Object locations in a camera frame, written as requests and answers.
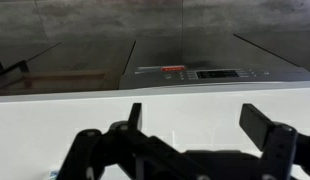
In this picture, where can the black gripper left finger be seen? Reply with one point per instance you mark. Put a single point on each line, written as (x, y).
(95, 156)

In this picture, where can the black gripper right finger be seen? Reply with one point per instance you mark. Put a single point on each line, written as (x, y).
(276, 146)

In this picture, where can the brown wooden bench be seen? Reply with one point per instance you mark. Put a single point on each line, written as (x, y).
(61, 77)

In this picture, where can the black metal frame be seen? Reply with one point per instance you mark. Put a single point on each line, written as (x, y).
(15, 68)

